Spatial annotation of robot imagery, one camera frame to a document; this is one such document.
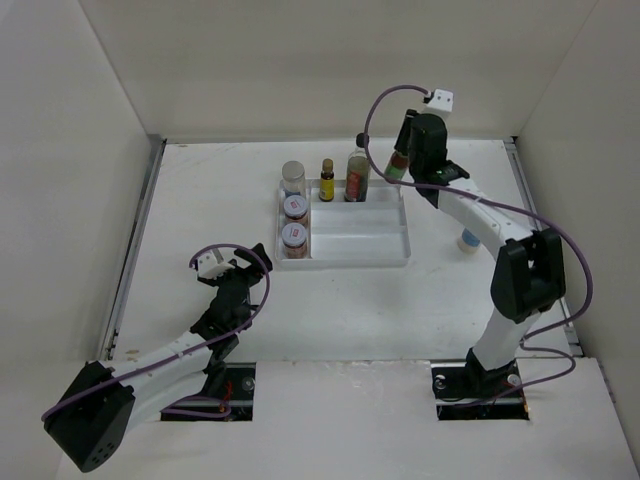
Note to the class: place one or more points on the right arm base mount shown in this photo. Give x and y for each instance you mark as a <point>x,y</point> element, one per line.
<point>459,399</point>

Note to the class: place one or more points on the tall white granule jar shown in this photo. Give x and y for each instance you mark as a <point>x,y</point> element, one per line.
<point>294,178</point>

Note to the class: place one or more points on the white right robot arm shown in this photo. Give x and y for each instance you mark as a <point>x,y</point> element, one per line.
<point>529,273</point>

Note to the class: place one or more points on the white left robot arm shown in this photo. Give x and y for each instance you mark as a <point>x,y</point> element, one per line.
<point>104,402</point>

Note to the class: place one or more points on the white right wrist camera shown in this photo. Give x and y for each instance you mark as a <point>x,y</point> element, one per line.
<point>439,102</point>

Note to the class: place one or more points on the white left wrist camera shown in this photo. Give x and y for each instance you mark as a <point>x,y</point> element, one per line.
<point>209,264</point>

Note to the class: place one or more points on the small spice jar white lid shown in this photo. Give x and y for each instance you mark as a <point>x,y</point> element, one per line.
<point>294,238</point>

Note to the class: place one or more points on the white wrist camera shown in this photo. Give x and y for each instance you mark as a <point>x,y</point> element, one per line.
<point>209,264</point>
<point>439,102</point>

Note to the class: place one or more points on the red chili sauce bottle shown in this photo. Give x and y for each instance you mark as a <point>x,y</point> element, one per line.
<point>398,164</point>

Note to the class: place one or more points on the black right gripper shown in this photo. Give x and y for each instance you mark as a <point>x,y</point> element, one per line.
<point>401,144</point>

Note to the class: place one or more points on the small yellow label bottle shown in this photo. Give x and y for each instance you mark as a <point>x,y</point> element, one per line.
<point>327,189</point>

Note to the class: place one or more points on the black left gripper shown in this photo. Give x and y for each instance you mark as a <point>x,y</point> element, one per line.
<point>252,276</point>

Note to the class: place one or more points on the white powder jar silver lid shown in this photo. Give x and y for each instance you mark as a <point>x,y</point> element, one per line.
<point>468,242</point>

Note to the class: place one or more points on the white compartment organizer tray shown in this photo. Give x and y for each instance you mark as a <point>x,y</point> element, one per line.
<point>341,234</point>

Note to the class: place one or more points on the dark soy sauce bottle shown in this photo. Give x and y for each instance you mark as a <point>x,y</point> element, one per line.
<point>357,173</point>

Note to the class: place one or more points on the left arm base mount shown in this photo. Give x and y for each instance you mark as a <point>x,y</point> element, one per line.
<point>228,396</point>

